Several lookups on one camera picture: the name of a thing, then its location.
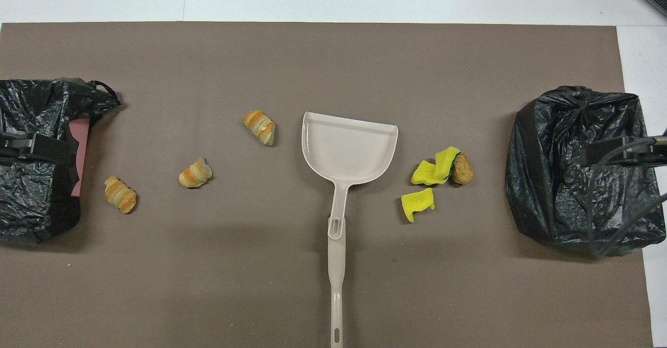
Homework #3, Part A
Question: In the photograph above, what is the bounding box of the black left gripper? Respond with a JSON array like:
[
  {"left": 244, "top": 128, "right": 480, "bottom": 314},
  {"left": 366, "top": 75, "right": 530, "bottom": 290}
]
[{"left": 0, "top": 131, "right": 80, "bottom": 165}]

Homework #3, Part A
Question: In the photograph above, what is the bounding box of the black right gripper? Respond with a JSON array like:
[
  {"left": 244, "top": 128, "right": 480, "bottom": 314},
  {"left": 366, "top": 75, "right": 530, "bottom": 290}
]
[{"left": 580, "top": 135, "right": 667, "bottom": 167}]

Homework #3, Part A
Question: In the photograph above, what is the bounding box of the brown cork lump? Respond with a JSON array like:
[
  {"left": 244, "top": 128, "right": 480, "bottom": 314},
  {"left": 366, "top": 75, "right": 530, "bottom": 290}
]
[{"left": 451, "top": 153, "right": 475, "bottom": 185}]

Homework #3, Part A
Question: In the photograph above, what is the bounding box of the yellow green sponge piece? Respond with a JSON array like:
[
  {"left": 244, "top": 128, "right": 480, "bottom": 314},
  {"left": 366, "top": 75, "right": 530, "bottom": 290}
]
[{"left": 435, "top": 146, "right": 462, "bottom": 182}]

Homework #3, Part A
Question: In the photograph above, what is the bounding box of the orange striped croissant piece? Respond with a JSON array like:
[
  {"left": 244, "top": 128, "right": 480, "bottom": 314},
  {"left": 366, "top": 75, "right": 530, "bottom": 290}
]
[{"left": 243, "top": 110, "right": 277, "bottom": 147}]

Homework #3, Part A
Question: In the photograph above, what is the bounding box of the beige plastic dustpan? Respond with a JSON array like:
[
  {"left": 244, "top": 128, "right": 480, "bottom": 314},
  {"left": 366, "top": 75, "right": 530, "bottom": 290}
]
[{"left": 301, "top": 111, "right": 399, "bottom": 241}]

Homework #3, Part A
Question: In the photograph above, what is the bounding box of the beige hand brush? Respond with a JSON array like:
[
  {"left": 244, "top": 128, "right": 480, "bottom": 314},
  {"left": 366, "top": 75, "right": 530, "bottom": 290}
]
[{"left": 327, "top": 231, "right": 346, "bottom": 348}]

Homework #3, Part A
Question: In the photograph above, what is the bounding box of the pink bin rim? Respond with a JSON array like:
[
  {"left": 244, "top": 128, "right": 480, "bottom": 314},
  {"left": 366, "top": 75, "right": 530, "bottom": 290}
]
[{"left": 69, "top": 118, "right": 91, "bottom": 197}]

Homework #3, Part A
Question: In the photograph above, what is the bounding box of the black trash bag pink bin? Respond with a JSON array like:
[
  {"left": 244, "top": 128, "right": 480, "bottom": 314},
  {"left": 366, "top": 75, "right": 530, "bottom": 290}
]
[{"left": 0, "top": 78, "right": 121, "bottom": 243}]

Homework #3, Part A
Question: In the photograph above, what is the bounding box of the brown table mat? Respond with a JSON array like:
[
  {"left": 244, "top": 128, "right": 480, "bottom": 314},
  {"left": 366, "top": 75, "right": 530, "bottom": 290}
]
[{"left": 0, "top": 22, "right": 654, "bottom": 348}]

